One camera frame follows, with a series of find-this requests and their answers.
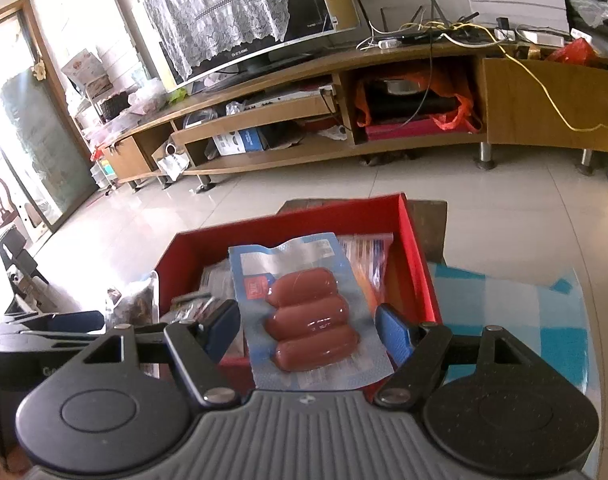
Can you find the black chair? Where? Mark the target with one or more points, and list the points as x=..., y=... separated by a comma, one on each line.
x=19, y=260

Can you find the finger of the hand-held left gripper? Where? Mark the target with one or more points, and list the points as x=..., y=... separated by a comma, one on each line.
x=14, y=345
x=76, y=321

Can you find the blue white box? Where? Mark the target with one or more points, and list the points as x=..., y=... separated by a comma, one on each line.
x=239, y=141

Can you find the crinkled clear snack packet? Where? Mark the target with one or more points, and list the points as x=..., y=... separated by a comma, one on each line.
x=191, y=307

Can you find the red cardboard box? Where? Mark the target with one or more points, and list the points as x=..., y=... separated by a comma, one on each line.
x=414, y=260

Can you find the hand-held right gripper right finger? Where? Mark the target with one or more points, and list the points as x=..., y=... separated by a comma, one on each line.
x=395, y=332

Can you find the blue sausage packet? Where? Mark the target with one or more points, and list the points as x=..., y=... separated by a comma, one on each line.
x=309, y=320

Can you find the blue white checkered tablecloth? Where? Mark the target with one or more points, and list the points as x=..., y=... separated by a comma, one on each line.
x=509, y=310

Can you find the silver media player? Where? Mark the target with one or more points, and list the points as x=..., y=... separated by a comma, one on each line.
x=289, y=97

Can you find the clear snack bag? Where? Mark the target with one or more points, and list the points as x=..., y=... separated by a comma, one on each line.
x=134, y=300

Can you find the white flat device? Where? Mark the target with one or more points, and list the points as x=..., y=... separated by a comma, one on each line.
x=541, y=35

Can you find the red flat case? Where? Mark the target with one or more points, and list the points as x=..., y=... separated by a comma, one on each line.
x=424, y=131

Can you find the white paper bag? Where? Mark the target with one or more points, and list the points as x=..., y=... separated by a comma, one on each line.
x=173, y=165

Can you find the orange plastic bag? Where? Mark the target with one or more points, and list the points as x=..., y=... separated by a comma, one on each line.
x=459, y=110

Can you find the glass sliding door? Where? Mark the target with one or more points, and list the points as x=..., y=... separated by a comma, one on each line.
x=29, y=125

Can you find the white plastic drawer cart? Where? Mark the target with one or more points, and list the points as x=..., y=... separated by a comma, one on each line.
x=104, y=170

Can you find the white lace cover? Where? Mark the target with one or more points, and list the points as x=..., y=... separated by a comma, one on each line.
x=219, y=5

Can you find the flat screen television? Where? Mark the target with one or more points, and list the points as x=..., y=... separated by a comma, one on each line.
x=304, y=5

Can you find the printed gift box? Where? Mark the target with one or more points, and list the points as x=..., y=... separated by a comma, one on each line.
x=84, y=72

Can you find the orange cracker packet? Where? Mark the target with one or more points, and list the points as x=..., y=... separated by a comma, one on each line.
x=369, y=260

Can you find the black router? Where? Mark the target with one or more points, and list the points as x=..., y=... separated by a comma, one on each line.
x=424, y=35

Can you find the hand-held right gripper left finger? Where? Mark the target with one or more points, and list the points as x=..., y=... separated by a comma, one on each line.
x=224, y=327

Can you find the wooden TV cabinet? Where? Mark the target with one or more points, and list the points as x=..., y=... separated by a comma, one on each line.
x=534, y=100

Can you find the red plastic bag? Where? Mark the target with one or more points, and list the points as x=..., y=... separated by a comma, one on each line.
x=579, y=51

